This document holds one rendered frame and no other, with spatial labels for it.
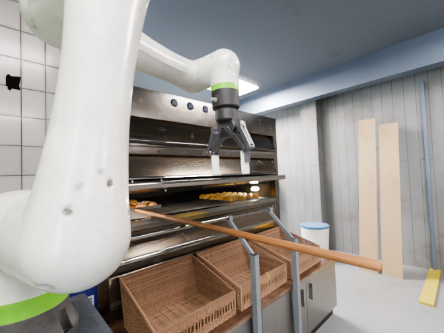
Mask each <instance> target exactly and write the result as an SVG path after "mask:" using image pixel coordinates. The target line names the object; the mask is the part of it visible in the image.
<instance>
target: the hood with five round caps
mask: <svg viewBox="0 0 444 333"><path fill-rule="evenodd" d="M130 117H134V118H143V119H148V120H157V121H162V122H171V123H176V124H186V125H191V126H199V127H205V128H217V122H216V121H215V111H214V110H212V104H209V103H205V102H200V101H197V100H192V99H189V98H183V97H180V96H174V95H171V94H166V93H163V92H158V91H152V90H149V89H144V88H141V87H135V86H133V92H132V98H131V114H130ZM238 120H242V121H245V124H246V129H247V131H248V133H251V134H256V135H265V136H270V137H271V136H273V129H272V118H268V117H265V116H260V115H256V114H251V113H248V112H243V111H240V110H238Z"/></svg>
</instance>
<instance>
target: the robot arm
mask: <svg viewBox="0 0 444 333"><path fill-rule="evenodd" d="M149 1H150V0H18V5H19V9H20V13H21V15H22V18H23V20H24V22H25V23H26V25H27V27H29V29H30V30H31V31H32V33H33V34H34V35H35V36H37V37H38V38H39V39H41V41H43V42H45V43H46V44H48V45H50V46H52V47H55V48H58V49H60V50H61V54H60V61H59V70H58V75H57V83H56V88H55V95H54V102H53V106H52V112H51V116H50V121H49V125H48V130H47V134H46V139H45V142H44V147H43V149H42V154H41V157H40V162H39V165H38V169H37V171H36V176H35V179H34V183H33V185H32V189H31V190H17V191H12V192H5V193H1V194H0V333H75V332H76V330H77V328H78V325H79V313H78V312H77V311H76V310H75V308H74V307H73V305H72V304H71V300H70V297H69V294H70V293H78V292H81V291H84V290H87V289H90V288H92V287H94V286H96V285H98V284H100V283H101V282H103V281H104V280H105V279H107V278H108V277H109V276H111V275H112V274H113V273H114V272H115V271H116V269H117V268H118V267H119V265H120V264H121V263H122V261H123V260H124V258H125V256H126V254H127V252H128V248H129V246H130V240H131V225H130V205H129V184H128V157H129V135H130V114H131V98H132V92H133V81H134V75H135V71H138V72H141V73H144V74H148V75H151V76H154V77H157V78H159V79H162V80H164V81H167V82H169V83H171V84H173V85H175V86H177V87H179V88H181V89H182V90H184V91H186V92H187V93H198V92H200V91H203V90H205V89H208V88H211V98H210V100H211V102H212V110H214V111H215V121H216V122H217V128H211V135H210V138H209V143H208V146H207V151H206V155H209V156H210V157H211V165H212V176H217V175H220V173H219V155H217V154H218V152H219V150H220V148H221V145H222V143H223V141H224V140H225V139H228V138H230V137H232V138H233V139H234V140H235V141H236V142H237V144H238V145H239V147H240V148H241V149H242V151H241V152H240V159H241V170H242V174H250V172H249V162H250V150H252V149H254V148H255V145H254V143H253V141H252V139H251V137H250V135H249V133H248V131H247V129H246V124H245V121H242V120H238V109H239V108H240V100H239V72H240V67H241V66H240V61H239V59H238V57H237V55H236V54H235V53H234V52H232V51H231V50H228V49H219V50H216V51H214V52H213V53H211V54H209V55H206V56H205V57H202V58H199V59H196V60H190V59H187V58H185V57H182V56H181V55H178V54H176V53H174V52H172V51H170V50H169V49H167V48H165V47H164V46H162V45H160V44H159V43H157V42H156V41H154V40H152V39H151V38H150V37H148V36H147V35H145V34H144V33H142V29H143V24H144V20H145V15H146V12H147V8H148V4H149ZM237 128H238V129H239V131H240V134H241V136H242V137H241V136H240V134H239V132H238V131H237Z"/></svg>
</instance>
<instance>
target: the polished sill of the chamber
mask: <svg viewBox="0 0 444 333"><path fill-rule="evenodd" d="M274 201H276V198H264V199H259V200H251V201H247V202H239V203H230V204H226V205H219V206H213V207H206V208H201V209H193V210H189V211H181V212H176V213H168V214H164V215H170V216H173V217H179V218H183V217H190V216H195V215H201V214H205V213H212V212H216V211H223V210H228V209H234V208H238V207H245V206H250V205H256V204H263V203H267V202H274ZM161 221H168V220H166V219H161V218H158V217H153V216H151V217H143V218H139V219H131V220H130V225H131V227H136V226H140V225H146V224H151V223H158V222H161Z"/></svg>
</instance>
